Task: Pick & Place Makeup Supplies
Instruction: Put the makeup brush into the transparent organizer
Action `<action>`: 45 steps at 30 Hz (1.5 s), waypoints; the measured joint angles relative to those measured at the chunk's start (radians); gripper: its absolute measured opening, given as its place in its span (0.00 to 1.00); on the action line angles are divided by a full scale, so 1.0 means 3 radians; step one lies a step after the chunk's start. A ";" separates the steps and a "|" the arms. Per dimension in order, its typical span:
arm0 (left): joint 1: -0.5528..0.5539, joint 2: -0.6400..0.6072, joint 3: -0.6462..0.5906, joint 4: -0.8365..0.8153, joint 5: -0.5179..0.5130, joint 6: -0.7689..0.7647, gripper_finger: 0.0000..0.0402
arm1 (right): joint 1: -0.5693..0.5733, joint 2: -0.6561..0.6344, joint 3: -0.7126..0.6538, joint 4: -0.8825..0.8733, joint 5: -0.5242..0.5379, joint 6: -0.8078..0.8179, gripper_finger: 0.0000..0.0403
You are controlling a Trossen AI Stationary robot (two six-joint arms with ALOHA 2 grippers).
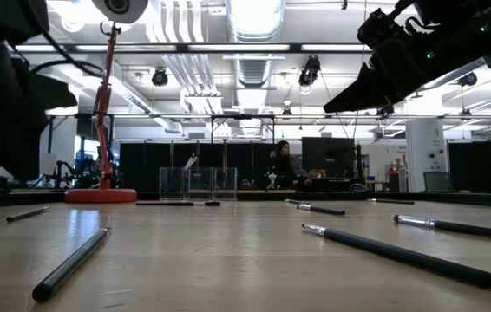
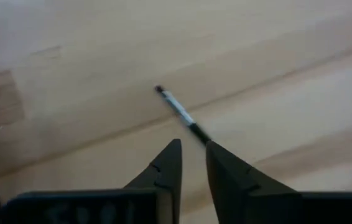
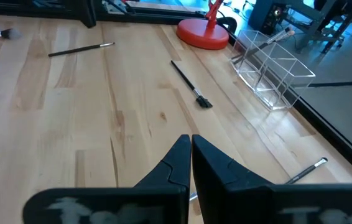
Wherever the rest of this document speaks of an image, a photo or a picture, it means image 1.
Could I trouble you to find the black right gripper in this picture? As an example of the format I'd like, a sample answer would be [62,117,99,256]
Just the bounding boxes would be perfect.
[322,7,436,114]

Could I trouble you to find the silver-ferrule black makeup brush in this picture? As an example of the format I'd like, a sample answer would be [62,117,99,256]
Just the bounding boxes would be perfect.
[183,153,200,172]

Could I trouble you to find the black comb-head makeup brush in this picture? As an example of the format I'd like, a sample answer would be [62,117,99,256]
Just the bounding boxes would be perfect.
[134,199,222,208]

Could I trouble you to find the white-tipped black makeup brush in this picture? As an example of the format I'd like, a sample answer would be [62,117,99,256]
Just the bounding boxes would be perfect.
[391,213,491,244]

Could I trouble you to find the thick black makeup brush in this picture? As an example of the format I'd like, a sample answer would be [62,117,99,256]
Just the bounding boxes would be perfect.
[31,226,112,304]

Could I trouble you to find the black ceiling spotlight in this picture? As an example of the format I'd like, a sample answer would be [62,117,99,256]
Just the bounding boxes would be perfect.
[457,71,479,88]
[297,55,323,88]
[150,67,170,88]

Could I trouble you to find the background robot arms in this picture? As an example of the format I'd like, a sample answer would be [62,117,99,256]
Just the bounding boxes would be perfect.
[32,146,121,192]

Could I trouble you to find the black monitor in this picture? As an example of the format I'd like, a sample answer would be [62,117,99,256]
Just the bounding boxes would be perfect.
[300,136,357,179]

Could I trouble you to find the red desk lamp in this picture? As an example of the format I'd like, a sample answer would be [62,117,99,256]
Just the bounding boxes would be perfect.
[63,0,150,205]

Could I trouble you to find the person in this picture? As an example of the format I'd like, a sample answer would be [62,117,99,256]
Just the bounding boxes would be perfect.
[266,140,311,192]

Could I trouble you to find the black partition panels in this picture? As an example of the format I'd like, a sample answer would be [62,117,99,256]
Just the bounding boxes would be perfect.
[117,140,491,195]

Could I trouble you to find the small black pen far left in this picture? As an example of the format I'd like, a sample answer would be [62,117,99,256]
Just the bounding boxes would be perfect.
[5,205,50,224]

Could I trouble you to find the clear acrylic organizer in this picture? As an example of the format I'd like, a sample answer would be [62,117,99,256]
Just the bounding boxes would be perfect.
[158,166,239,202]

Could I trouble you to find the black aluminium table frame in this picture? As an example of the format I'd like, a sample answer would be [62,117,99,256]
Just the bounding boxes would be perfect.
[0,188,491,210]

